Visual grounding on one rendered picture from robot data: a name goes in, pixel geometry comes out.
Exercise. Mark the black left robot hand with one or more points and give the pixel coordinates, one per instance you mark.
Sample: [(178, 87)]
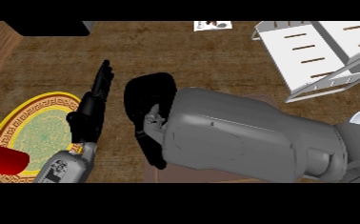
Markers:
[(88, 113)]

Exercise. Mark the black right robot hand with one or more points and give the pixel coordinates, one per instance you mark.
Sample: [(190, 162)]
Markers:
[(143, 97)]

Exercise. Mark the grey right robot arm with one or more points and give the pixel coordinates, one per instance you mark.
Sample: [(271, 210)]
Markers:
[(243, 138)]

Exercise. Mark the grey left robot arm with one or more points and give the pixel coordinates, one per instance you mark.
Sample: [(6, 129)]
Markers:
[(65, 167)]

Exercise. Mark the white tiered basket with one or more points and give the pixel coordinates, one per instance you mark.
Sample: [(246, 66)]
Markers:
[(304, 50)]

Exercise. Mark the gold-rimmed green patterned plate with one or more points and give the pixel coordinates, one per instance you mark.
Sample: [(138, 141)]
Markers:
[(40, 129)]

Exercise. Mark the dark red rounded object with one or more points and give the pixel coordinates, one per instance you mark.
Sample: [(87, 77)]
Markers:
[(12, 161)]

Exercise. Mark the white printed paper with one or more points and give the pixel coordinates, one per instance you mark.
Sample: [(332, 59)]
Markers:
[(212, 25)]

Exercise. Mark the black appliance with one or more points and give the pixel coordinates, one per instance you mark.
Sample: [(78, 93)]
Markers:
[(51, 27)]

